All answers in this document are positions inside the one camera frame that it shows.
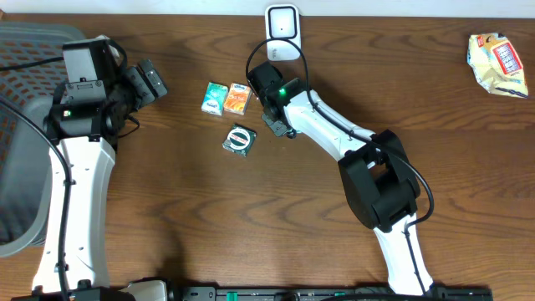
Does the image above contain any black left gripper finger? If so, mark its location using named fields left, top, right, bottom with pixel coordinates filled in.
left=138, top=59, right=168, bottom=98
left=125, top=66, right=155, bottom=110

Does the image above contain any orange tissue pack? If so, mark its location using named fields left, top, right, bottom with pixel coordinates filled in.
left=223, top=83, right=252, bottom=115

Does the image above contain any dark green round packet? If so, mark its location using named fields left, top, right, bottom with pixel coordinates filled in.
left=222, top=124, right=257, bottom=157

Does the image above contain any green tissue pack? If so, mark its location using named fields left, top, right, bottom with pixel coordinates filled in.
left=201, top=82, right=229, bottom=116

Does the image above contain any yellow snack bag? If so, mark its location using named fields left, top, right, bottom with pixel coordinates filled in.
left=466, top=33, right=528, bottom=99

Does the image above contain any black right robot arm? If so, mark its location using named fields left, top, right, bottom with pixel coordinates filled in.
left=246, top=62, right=433, bottom=296

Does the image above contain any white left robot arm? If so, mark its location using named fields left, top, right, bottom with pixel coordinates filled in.
left=32, top=59, right=168, bottom=295

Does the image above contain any white barcode scanner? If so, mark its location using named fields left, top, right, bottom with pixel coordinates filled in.
left=264, top=4, right=301, bottom=61

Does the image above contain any dark grey plastic basket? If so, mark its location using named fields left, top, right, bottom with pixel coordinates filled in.
left=1, top=22, right=84, bottom=257

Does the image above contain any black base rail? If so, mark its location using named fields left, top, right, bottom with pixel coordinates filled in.
left=176, top=286, right=494, bottom=301

